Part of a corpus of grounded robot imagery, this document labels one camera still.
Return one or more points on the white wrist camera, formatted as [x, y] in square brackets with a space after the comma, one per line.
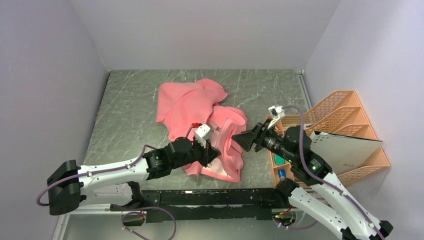
[277, 113]
[203, 133]

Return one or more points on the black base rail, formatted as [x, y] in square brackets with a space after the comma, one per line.
[204, 204]

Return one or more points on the orange plastic desk organizer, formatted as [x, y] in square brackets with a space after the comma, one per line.
[341, 112]

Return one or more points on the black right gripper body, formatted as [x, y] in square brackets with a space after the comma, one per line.
[272, 140]

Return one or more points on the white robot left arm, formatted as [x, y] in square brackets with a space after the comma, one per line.
[72, 186]

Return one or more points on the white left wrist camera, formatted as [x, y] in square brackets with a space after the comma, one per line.
[203, 133]

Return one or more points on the white folder in organizer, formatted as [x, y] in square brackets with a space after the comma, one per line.
[343, 153]

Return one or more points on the green eraser in organizer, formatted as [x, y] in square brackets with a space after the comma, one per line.
[278, 160]

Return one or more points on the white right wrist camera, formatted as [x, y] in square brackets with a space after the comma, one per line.
[277, 113]

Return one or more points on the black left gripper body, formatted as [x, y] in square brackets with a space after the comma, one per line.
[193, 156]

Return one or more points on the blue capped item in organizer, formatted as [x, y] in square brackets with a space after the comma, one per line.
[281, 174]

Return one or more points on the pink zip-up jacket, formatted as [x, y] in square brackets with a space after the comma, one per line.
[179, 105]

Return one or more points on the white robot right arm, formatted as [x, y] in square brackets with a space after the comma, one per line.
[342, 214]

